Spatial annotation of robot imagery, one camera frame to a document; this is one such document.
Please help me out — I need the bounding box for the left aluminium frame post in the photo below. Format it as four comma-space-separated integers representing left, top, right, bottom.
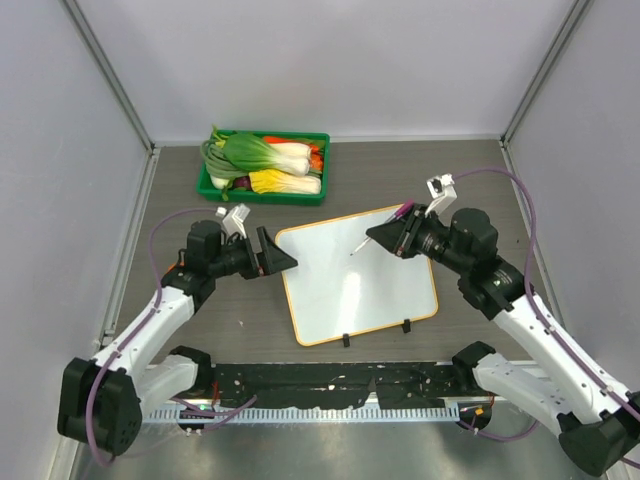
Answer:
59, 0, 161, 151

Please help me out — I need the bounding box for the right aluminium frame post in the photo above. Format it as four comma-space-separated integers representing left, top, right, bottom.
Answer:
500, 0, 593, 148

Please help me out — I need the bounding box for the orange framed whiteboard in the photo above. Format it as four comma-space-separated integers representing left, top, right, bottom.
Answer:
275, 205, 439, 347

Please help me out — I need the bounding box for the purple cable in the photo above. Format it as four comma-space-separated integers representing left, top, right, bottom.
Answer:
449, 166, 640, 416
84, 205, 226, 468

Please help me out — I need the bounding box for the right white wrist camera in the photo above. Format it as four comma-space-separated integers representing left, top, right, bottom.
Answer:
426, 174, 457, 215

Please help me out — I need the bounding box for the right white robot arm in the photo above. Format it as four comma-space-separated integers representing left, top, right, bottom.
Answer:
366, 205, 639, 477

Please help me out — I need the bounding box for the green bok choy toy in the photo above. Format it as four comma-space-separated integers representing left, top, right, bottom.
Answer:
222, 133, 312, 176

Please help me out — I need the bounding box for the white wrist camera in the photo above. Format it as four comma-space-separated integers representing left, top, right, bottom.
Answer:
426, 174, 457, 215
215, 203, 250, 243

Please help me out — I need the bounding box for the purple eggplant toy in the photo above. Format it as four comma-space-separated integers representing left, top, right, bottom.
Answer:
233, 176, 252, 191

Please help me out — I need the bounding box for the pink whiteboard marker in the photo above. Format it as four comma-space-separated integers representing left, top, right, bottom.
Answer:
349, 199, 416, 256

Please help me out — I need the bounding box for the aluminium frame post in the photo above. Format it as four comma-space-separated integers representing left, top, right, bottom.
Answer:
500, 0, 593, 148
59, 0, 161, 151

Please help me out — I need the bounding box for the yellow cabbage toy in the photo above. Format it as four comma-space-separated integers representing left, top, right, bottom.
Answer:
249, 169, 322, 195

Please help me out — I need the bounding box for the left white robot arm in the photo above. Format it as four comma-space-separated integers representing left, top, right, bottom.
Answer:
57, 220, 298, 458

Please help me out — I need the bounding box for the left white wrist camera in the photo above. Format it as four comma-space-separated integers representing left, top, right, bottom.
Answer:
215, 203, 250, 243

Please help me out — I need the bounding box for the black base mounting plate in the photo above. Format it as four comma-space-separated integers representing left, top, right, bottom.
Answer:
154, 360, 506, 410

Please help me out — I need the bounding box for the green plastic tray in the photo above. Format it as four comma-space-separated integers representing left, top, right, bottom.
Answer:
196, 130, 330, 206

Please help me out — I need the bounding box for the aluminium rail with cable duct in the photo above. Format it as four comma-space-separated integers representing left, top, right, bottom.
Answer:
142, 354, 573, 429

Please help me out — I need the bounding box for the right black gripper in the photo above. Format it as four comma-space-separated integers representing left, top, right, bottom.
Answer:
368, 203, 472, 275

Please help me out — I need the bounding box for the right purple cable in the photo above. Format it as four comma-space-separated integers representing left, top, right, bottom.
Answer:
449, 166, 640, 416

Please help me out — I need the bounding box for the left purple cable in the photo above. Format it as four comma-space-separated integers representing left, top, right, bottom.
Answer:
84, 205, 226, 468

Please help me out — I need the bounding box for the green bean bundle toy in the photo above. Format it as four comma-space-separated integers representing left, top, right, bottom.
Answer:
200, 126, 246, 191

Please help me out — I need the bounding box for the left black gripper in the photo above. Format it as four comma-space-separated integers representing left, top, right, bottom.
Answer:
209, 227, 297, 280

